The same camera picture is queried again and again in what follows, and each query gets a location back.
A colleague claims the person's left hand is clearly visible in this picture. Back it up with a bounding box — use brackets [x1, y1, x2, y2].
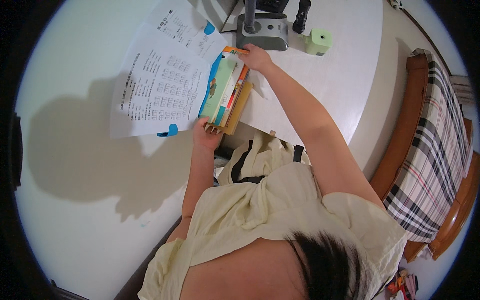
[192, 116, 224, 152]

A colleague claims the person's right hand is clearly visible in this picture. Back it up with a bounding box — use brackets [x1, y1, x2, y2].
[243, 44, 275, 74]

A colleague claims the orange book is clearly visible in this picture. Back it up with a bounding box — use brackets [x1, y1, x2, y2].
[221, 46, 251, 109]

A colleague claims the white book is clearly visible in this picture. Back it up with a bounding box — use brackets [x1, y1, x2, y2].
[214, 62, 246, 127]

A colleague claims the green book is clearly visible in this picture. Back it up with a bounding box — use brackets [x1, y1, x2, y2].
[202, 56, 238, 124]

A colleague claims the black cylindrical object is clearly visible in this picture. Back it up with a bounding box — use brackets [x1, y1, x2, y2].
[292, 0, 312, 34]

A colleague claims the blue plastic folder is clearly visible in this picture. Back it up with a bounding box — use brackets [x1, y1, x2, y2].
[157, 21, 223, 138]

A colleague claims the green pencil sharpener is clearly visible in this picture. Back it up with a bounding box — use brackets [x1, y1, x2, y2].
[298, 28, 334, 57]

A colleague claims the small white printed sheet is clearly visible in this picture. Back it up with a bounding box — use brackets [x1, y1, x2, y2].
[144, 0, 229, 64]

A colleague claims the large white printed sheet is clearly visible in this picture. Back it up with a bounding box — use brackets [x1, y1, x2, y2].
[110, 35, 222, 139]

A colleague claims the wooden chair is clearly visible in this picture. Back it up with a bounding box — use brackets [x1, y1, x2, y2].
[369, 49, 480, 263]

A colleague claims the person's body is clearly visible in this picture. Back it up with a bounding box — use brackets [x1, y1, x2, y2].
[138, 124, 410, 300]

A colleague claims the plaid seat cushion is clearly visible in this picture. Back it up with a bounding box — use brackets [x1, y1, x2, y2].
[382, 49, 474, 244]

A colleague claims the heap of colourful items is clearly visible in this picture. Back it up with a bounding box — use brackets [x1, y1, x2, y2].
[385, 268, 419, 300]

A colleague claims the cream bag with black straps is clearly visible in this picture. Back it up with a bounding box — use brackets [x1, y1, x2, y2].
[217, 130, 312, 186]

